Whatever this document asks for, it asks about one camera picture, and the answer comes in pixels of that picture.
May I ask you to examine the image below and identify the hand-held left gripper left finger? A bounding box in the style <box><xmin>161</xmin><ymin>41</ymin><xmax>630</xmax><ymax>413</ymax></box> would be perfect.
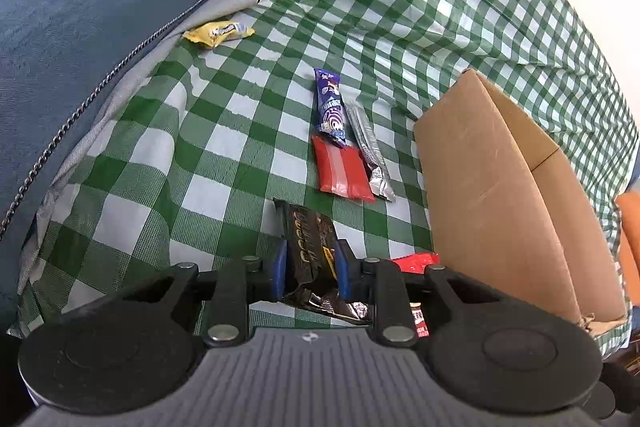
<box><xmin>115</xmin><ymin>239</ymin><xmax>290</xmax><ymax>349</ymax></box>

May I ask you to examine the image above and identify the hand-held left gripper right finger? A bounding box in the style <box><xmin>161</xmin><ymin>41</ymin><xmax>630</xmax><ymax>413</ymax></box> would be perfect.
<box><xmin>336</xmin><ymin>241</ymin><xmax>506</xmax><ymax>349</ymax></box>

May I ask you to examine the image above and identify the black snack packet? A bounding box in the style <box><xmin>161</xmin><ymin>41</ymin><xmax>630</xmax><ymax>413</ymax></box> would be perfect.
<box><xmin>273</xmin><ymin>199</ymin><xmax>373</xmax><ymax>324</ymax></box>

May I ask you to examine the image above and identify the cardboard box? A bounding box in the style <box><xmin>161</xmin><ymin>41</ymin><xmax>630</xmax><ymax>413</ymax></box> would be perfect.
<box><xmin>413</xmin><ymin>69</ymin><xmax>629</xmax><ymax>324</ymax></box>

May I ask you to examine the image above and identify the purple snack packet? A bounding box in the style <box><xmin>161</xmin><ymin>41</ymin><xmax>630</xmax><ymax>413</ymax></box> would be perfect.
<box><xmin>313</xmin><ymin>68</ymin><xmax>349</xmax><ymax>148</ymax></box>

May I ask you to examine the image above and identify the red labelled snack packet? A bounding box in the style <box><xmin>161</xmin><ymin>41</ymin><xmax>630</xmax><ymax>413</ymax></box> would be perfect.
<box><xmin>389</xmin><ymin>252</ymin><xmax>442</xmax><ymax>339</ymax></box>

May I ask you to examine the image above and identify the red packet clear stripe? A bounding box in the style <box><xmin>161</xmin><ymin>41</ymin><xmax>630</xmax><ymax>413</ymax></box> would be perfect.
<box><xmin>311</xmin><ymin>134</ymin><xmax>377</xmax><ymax>204</ymax></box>

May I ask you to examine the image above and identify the silver snack packet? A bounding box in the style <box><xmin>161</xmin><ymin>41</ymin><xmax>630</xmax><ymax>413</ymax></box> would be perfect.
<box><xmin>344</xmin><ymin>99</ymin><xmax>397</xmax><ymax>204</ymax></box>

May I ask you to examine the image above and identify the green checked cloth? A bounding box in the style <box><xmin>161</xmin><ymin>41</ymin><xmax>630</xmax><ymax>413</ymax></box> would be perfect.
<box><xmin>7</xmin><ymin>0</ymin><xmax>640</xmax><ymax>358</ymax></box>

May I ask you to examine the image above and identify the yellow snack packet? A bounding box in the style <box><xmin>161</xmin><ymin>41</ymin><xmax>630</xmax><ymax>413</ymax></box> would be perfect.
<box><xmin>182</xmin><ymin>21</ymin><xmax>256</xmax><ymax>50</ymax></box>

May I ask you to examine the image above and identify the orange cushion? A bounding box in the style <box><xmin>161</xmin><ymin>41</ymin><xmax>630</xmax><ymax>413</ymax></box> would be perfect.
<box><xmin>615</xmin><ymin>191</ymin><xmax>640</xmax><ymax>290</ymax></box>

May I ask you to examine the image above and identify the blue cushion with zipper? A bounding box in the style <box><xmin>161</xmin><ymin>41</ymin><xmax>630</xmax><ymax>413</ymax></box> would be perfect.
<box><xmin>0</xmin><ymin>0</ymin><xmax>247</xmax><ymax>323</ymax></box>

